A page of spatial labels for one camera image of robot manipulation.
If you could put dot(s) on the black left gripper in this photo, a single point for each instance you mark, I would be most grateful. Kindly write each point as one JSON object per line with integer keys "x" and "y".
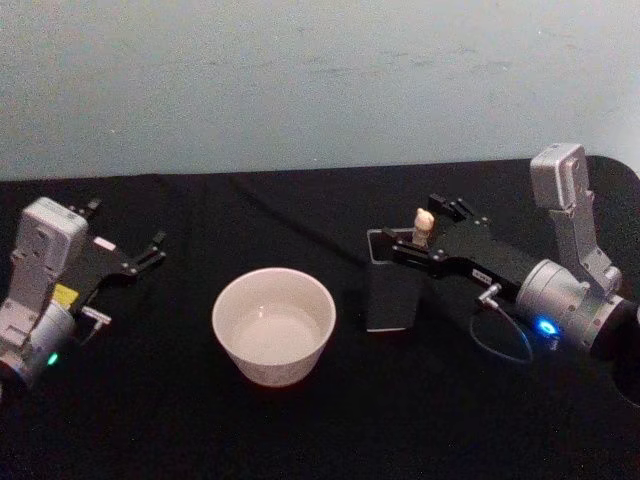
{"x": 100, "y": 267}

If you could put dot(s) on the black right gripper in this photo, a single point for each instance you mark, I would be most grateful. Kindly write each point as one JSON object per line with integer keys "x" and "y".
{"x": 480, "y": 255}

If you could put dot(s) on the small cream bear figurine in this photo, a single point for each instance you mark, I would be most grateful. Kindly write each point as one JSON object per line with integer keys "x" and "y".
{"x": 423, "y": 222}

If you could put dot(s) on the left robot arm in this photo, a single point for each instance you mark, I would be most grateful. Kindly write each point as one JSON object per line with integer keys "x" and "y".
{"x": 45, "y": 235}

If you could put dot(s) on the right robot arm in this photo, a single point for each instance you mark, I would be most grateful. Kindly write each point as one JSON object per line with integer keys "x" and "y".
{"x": 560, "y": 295}

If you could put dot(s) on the black open box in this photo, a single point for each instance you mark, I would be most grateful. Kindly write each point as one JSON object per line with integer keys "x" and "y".
{"x": 392, "y": 305}

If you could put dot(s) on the white round bowl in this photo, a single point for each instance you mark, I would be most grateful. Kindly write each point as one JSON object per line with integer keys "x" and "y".
{"x": 272, "y": 325}

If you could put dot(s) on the black table cloth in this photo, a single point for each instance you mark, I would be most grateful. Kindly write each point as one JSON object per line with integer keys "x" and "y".
{"x": 150, "y": 425}

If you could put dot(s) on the pale plain wall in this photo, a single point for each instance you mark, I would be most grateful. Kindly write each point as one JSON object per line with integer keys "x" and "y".
{"x": 300, "y": 75}

